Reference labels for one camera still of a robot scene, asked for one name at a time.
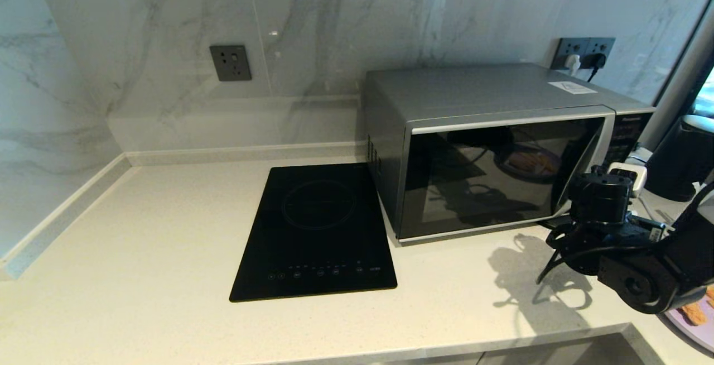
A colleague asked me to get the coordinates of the white power cable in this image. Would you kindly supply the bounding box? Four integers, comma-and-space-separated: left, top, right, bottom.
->
636, 195, 687, 226

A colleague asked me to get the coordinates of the silver microwave oven body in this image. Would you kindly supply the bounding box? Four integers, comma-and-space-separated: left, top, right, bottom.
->
364, 64, 657, 244

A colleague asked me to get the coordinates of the black induction cooktop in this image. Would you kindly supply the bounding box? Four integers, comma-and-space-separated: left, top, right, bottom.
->
229, 162, 398, 302

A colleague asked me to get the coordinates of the fried chicken piece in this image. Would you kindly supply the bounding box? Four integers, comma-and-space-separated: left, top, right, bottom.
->
679, 301, 708, 325

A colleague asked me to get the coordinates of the lilac plate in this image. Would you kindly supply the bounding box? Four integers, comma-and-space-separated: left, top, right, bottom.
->
664, 284, 714, 354

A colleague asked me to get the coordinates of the grey cabinet door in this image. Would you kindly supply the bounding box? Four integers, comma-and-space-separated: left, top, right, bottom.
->
479, 334, 634, 365
385, 352, 481, 365

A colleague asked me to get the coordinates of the black kettle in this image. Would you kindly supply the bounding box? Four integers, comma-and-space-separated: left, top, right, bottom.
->
644, 115, 714, 203

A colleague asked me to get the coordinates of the dark window frame post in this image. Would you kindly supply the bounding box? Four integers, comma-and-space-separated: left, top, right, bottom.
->
636, 0, 714, 151

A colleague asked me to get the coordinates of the dark grey wall socket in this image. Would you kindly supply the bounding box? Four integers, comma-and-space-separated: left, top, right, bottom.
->
585, 37, 616, 70
551, 37, 586, 71
209, 45, 252, 82

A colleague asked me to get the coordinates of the black power plug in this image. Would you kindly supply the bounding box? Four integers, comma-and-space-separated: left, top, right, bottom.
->
586, 52, 607, 82

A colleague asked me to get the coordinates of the white paper sticker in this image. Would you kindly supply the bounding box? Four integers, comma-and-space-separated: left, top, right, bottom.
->
548, 81, 597, 95

